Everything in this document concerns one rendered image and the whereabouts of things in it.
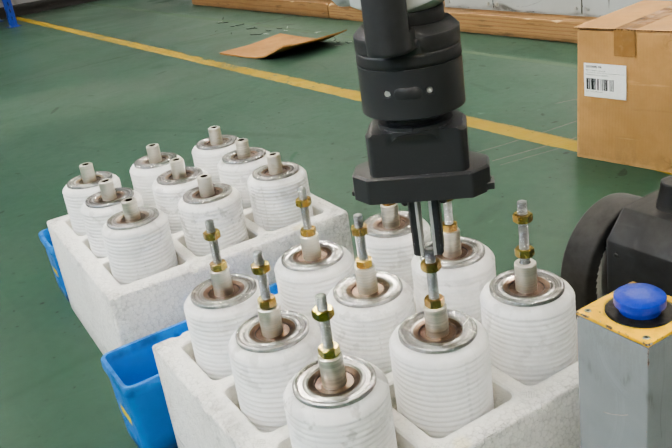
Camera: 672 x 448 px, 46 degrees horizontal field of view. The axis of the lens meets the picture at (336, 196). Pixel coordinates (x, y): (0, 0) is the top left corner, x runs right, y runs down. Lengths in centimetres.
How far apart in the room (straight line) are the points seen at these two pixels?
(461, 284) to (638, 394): 28
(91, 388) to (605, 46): 122
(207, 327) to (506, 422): 33
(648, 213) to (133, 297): 70
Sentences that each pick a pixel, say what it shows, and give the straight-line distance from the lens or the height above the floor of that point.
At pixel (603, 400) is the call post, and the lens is 71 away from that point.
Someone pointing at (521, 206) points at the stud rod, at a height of 34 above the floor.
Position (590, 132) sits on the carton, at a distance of 188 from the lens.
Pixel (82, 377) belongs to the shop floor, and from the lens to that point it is 134.
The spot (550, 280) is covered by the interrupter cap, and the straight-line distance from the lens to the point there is 85.
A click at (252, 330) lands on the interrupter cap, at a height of 25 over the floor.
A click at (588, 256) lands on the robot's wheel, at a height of 15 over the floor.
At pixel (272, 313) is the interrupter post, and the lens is 80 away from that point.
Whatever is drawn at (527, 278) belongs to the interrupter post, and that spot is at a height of 27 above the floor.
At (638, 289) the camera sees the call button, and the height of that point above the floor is 33.
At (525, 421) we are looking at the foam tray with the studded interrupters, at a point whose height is 17.
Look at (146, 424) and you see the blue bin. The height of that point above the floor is 6.
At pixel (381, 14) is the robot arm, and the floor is 57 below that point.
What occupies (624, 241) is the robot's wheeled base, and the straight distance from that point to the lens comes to 110.
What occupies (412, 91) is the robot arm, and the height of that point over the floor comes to 50.
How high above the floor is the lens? 66
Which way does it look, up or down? 21 degrees down
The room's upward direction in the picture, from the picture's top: 8 degrees counter-clockwise
